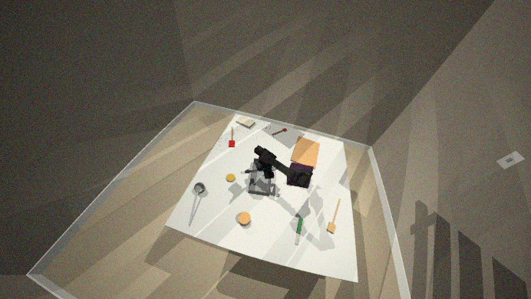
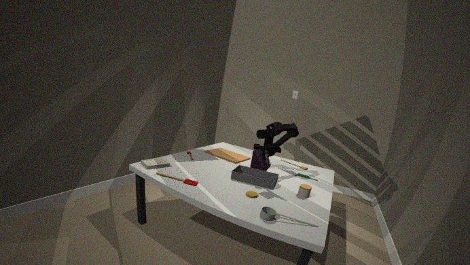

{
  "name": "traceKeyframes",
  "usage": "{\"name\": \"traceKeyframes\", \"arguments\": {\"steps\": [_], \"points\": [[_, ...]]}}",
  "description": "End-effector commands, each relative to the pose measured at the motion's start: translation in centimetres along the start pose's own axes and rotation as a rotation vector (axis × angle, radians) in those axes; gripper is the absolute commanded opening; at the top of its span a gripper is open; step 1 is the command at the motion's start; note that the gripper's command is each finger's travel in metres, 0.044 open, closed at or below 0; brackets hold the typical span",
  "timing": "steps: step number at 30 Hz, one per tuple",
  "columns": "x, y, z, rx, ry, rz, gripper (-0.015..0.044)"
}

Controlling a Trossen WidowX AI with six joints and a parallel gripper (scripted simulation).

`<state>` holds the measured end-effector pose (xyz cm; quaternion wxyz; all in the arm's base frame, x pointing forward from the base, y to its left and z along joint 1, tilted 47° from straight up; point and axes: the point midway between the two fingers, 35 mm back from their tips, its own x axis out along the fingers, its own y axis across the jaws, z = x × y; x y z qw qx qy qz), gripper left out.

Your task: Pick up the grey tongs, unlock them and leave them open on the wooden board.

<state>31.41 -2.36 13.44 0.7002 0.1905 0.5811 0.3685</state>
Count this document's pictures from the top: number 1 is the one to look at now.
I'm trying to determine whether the wooden cutting board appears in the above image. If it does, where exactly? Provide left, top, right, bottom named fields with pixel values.
left=291, top=136, right=320, bottom=169

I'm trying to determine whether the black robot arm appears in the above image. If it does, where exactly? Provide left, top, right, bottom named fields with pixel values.
left=254, top=146, right=313, bottom=187

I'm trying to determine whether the red spatula with wooden handle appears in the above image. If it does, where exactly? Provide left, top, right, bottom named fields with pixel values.
left=229, top=126, right=234, bottom=147

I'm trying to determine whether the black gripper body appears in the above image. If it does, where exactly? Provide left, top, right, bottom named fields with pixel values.
left=264, top=163, right=274, bottom=179

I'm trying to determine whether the tan wooden spoon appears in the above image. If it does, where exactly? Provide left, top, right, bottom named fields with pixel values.
left=327, top=199, right=341, bottom=234

